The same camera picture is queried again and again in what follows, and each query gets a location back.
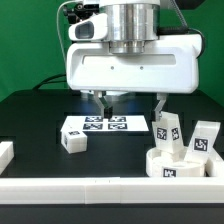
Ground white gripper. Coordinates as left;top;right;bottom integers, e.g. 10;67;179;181
66;13;202;121

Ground white round stool seat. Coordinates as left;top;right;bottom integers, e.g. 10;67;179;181
145;147;224;179

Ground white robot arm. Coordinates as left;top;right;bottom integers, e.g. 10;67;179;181
66;0;205;118

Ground white sheet with tags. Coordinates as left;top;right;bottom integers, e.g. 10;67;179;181
61;115;149;132

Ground white left fence block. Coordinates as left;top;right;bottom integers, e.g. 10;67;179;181
0;141;14;175

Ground black cables on table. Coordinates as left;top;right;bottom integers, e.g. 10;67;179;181
32;73;68;90

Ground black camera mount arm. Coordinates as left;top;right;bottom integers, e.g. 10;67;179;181
63;3;99;25

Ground white front fence rail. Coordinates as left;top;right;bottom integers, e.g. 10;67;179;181
0;177;224;204

